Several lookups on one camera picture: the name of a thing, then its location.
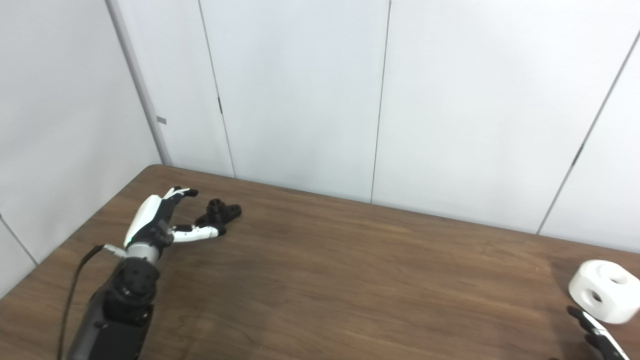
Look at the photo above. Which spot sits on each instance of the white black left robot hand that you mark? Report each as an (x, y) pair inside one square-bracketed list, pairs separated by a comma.
[(145, 220)]

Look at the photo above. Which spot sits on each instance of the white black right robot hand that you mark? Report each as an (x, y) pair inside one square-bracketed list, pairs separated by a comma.
[(600, 337)]

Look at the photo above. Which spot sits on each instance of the round white piece with holes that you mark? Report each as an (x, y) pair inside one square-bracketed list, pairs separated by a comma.
[(607, 292)]

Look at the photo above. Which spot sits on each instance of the black flanged holder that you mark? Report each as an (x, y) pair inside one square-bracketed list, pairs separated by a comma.
[(220, 214)]

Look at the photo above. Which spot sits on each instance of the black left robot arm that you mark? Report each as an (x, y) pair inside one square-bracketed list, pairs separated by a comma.
[(120, 310)]

